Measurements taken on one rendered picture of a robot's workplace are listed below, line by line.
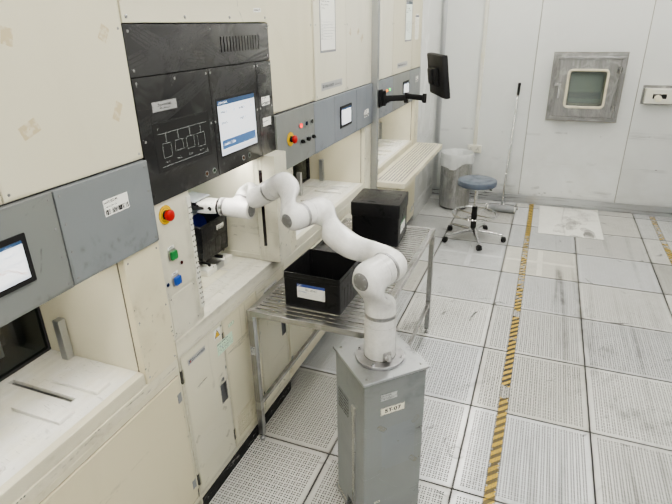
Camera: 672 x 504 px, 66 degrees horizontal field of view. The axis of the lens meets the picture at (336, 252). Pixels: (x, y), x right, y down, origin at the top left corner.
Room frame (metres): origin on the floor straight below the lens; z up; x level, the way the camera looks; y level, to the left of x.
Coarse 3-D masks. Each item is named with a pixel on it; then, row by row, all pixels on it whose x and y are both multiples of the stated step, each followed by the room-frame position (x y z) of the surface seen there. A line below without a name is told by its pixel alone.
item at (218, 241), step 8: (192, 192) 2.37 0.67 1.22; (192, 200) 2.26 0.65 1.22; (208, 216) 2.41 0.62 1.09; (216, 216) 2.39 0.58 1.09; (224, 216) 2.36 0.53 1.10; (208, 224) 2.23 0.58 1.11; (216, 224) 2.29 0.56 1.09; (224, 224) 2.36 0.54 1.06; (200, 232) 2.18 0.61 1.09; (208, 232) 2.23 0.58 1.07; (216, 232) 2.29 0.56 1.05; (224, 232) 2.35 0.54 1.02; (200, 240) 2.18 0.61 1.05; (208, 240) 2.23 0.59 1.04; (216, 240) 2.29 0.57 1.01; (224, 240) 2.35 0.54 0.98; (200, 248) 2.18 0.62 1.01; (208, 248) 2.22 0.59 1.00; (216, 248) 2.29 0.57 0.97; (224, 248) 2.35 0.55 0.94; (200, 256) 2.19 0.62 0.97; (208, 256) 2.22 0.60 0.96; (216, 256) 2.34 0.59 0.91; (200, 264) 2.25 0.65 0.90; (208, 264) 2.23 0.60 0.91
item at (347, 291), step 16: (304, 256) 2.29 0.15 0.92; (320, 256) 2.32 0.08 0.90; (336, 256) 2.29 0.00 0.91; (288, 272) 2.09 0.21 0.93; (304, 272) 2.29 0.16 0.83; (320, 272) 2.32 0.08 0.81; (336, 272) 2.29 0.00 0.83; (352, 272) 2.13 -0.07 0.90; (288, 288) 2.09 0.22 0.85; (304, 288) 2.06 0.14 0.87; (320, 288) 2.03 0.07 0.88; (336, 288) 2.00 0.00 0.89; (352, 288) 2.13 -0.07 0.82; (288, 304) 2.09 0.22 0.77; (304, 304) 2.06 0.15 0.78; (320, 304) 2.03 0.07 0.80; (336, 304) 2.00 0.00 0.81
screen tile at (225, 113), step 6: (222, 108) 2.07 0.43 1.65; (228, 108) 2.10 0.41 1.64; (222, 114) 2.06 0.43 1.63; (228, 114) 2.10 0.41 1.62; (234, 114) 2.14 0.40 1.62; (234, 120) 2.14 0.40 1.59; (222, 126) 2.05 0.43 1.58; (228, 126) 2.09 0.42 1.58; (234, 126) 2.13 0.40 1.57; (222, 132) 2.05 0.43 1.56; (228, 132) 2.09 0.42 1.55; (234, 132) 2.13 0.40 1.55
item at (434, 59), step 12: (432, 60) 3.75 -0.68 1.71; (444, 60) 3.50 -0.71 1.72; (432, 72) 3.65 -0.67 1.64; (444, 72) 3.50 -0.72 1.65; (432, 84) 3.65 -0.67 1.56; (444, 84) 3.50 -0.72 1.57; (384, 96) 3.84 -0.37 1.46; (396, 96) 3.85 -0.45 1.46; (408, 96) 3.84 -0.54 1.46; (420, 96) 3.75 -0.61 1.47; (444, 96) 3.51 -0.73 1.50
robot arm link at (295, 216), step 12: (276, 180) 1.99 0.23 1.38; (288, 180) 1.97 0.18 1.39; (264, 192) 2.03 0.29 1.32; (276, 192) 1.99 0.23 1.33; (288, 192) 1.93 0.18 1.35; (288, 204) 1.87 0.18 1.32; (300, 204) 1.89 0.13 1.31; (288, 216) 1.84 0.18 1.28; (300, 216) 1.84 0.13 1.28; (288, 228) 1.85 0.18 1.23; (300, 228) 1.85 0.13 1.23
